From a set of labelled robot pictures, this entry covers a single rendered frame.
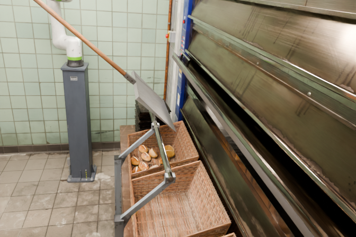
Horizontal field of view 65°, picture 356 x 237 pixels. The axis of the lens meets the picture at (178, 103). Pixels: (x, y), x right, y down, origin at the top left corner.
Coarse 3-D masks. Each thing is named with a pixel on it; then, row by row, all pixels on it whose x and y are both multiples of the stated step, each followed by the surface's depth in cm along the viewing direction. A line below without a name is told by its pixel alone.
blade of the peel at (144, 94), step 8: (136, 80) 210; (136, 88) 183; (144, 88) 211; (136, 96) 172; (144, 96) 191; (152, 96) 211; (144, 104) 172; (152, 104) 192; (160, 104) 211; (152, 112) 175; (160, 112) 192; (168, 120) 193
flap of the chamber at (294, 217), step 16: (192, 64) 209; (192, 80) 166; (208, 80) 176; (224, 96) 153; (240, 112) 135; (224, 128) 117; (240, 128) 115; (256, 128) 121; (240, 144) 103; (256, 144) 105; (272, 144) 109; (272, 160) 96; (288, 160) 100; (288, 176) 89; (304, 176) 92; (272, 192) 81; (304, 192) 82; (320, 192) 85; (288, 208) 74; (320, 208) 77; (336, 208) 79; (304, 224) 68; (320, 224) 70; (336, 224) 72; (352, 224) 74
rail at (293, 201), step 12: (180, 60) 199; (216, 108) 127; (228, 120) 115; (240, 132) 106; (252, 156) 94; (264, 168) 87; (276, 180) 81; (288, 192) 76; (300, 204) 72; (300, 216) 70; (312, 228) 66
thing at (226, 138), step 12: (204, 108) 190; (216, 120) 174; (228, 144) 150; (240, 156) 138; (252, 168) 130; (252, 180) 124; (264, 192) 115; (276, 204) 109; (276, 216) 106; (288, 216) 104; (288, 228) 99
